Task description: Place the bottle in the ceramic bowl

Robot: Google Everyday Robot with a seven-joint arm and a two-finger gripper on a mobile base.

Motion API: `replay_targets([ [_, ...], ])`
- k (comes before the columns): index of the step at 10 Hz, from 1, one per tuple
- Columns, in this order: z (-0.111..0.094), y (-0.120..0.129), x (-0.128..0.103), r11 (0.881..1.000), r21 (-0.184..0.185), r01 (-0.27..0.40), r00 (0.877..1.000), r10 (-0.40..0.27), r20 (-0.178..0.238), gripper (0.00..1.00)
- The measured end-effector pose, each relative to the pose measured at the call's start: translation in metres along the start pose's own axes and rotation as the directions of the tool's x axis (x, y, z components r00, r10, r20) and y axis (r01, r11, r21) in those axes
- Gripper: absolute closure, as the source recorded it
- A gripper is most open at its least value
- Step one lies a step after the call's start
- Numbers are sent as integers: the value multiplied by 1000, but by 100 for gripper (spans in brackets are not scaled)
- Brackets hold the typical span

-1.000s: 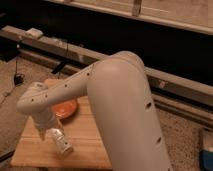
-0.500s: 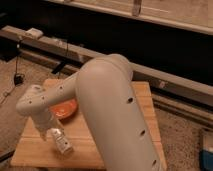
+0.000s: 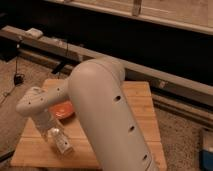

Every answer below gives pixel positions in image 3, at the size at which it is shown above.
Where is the white plastic bottle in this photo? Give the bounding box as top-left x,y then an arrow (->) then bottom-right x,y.
50,127 -> 73,155

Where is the blue white box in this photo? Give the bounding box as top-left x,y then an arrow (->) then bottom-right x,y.
199,129 -> 213,171

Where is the long wooden beam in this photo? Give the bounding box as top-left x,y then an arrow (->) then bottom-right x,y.
0,25 -> 213,107

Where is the black cable with plug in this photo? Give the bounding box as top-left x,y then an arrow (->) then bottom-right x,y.
0,35 -> 25,105

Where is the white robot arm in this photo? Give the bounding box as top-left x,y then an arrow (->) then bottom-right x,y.
16,57 -> 159,171

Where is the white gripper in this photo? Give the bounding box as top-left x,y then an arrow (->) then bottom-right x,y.
32,112 -> 63,142

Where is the small white box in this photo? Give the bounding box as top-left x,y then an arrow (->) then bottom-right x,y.
26,28 -> 43,38

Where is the orange ceramic bowl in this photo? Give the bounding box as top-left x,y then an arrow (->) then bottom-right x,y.
49,101 -> 74,120

